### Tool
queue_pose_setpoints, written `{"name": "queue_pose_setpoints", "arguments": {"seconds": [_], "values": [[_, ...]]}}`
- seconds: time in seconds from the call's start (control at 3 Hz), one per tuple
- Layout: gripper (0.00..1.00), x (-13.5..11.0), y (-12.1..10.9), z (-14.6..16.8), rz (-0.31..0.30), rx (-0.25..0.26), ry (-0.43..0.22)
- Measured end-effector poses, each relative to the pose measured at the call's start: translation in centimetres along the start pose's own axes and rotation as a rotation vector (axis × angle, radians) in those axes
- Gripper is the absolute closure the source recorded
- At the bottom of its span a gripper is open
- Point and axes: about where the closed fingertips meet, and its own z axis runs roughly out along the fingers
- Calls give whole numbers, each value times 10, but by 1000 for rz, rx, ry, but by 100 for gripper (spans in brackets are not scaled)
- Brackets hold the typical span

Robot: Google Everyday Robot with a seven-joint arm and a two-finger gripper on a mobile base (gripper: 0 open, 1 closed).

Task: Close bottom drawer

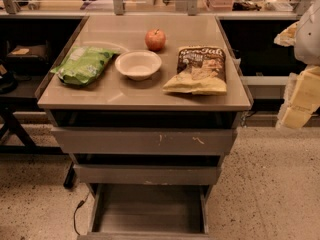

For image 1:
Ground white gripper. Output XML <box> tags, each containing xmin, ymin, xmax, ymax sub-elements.
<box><xmin>274</xmin><ymin>0</ymin><xmax>320</xmax><ymax>129</ymax></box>

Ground grey bottom drawer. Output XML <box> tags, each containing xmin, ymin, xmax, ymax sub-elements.
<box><xmin>77</xmin><ymin>184</ymin><xmax>212</xmax><ymax>240</ymax></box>

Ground grey drawer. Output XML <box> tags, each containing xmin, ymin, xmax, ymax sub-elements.
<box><xmin>52</xmin><ymin>127</ymin><xmax>237</xmax><ymax>155</ymax></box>
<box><xmin>74</xmin><ymin>165</ymin><xmax>221</xmax><ymax>185</ymax></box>
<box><xmin>77</xmin><ymin>184</ymin><xmax>212</xmax><ymax>240</ymax></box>

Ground grey drawer cabinet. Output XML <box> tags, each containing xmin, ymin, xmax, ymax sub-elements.
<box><xmin>34</xmin><ymin>14</ymin><xmax>254</xmax><ymax>198</ymax></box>

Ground grey middle drawer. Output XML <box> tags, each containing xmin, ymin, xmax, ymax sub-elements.
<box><xmin>74</xmin><ymin>165</ymin><xmax>221</xmax><ymax>185</ymax></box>

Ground grey top drawer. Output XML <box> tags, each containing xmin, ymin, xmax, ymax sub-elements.
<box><xmin>52</xmin><ymin>127</ymin><xmax>237</xmax><ymax>155</ymax></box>

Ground brown yellow chip bag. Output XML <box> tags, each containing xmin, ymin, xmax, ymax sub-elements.
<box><xmin>163</xmin><ymin>46</ymin><xmax>227</xmax><ymax>95</ymax></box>

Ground red apple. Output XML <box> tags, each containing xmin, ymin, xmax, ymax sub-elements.
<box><xmin>145</xmin><ymin>29</ymin><xmax>166</xmax><ymax>51</ymax></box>

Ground white bowl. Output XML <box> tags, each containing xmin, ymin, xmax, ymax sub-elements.
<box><xmin>115</xmin><ymin>50</ymin><xmax>162</xmax><ymax>81</ymax></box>

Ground green chip bag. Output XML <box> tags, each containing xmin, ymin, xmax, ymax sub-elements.
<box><xmin>51</xmin><ymin>46</ymin><xmax>118</xmax><ymax>86</ymax></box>

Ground dark box under bench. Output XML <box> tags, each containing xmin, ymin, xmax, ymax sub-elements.
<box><xmin>6</xmin><ymin>45</ymin><xmax>48</xmax><ymax>62</ymax></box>

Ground black floor cable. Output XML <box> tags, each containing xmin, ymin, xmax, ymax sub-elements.
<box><xmin>72</xmin><ymin>191</ymin><xmax>92</xmax><ymax>236</ymax></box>

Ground black table frame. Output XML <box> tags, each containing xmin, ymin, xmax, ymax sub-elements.
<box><xmin>0</xmin><ymin>100</ymin><xmax>78</xmax><ymax>189</ymax></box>

